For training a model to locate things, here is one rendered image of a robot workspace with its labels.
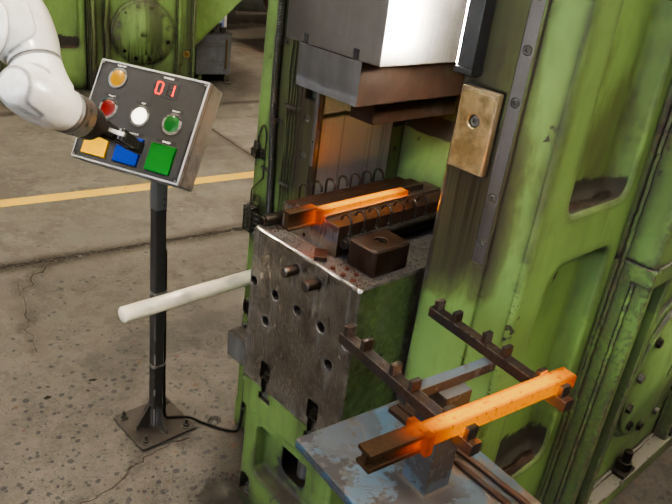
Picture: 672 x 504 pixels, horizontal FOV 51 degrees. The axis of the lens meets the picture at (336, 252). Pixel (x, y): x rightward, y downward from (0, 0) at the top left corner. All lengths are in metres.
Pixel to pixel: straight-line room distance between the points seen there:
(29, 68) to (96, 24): 4.94
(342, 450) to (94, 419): 1.37
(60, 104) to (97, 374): 1.48
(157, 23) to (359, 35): 5.03
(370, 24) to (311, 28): 0.18
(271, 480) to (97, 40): 4.87
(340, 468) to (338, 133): 0.92
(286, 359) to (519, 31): 0.94
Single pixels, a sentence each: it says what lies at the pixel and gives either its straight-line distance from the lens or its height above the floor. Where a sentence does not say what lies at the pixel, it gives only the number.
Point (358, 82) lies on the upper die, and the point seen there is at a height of 1.32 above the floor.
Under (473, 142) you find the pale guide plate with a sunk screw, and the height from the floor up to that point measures 1.25.
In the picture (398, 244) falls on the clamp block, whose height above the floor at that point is 0.98.
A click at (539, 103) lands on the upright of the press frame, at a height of 1.36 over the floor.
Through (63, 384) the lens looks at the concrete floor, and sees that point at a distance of 2.73.
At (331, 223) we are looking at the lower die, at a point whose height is 0.99.
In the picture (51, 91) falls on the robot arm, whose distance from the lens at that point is 1.46.
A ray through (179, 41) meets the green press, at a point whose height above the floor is 0.45.
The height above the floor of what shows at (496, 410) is 1.01.
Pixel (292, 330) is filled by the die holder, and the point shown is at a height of 0.70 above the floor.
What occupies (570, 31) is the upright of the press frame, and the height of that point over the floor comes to 1.49.
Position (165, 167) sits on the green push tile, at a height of 0.99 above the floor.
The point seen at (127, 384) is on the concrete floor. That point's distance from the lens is 2.71.
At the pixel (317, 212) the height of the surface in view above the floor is 1.01.
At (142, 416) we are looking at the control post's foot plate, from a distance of 2.47.
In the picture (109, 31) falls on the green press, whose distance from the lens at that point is 6.41.
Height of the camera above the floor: 1.64
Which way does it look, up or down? 26 degrees down
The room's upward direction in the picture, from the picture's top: 8 degrees clockwise
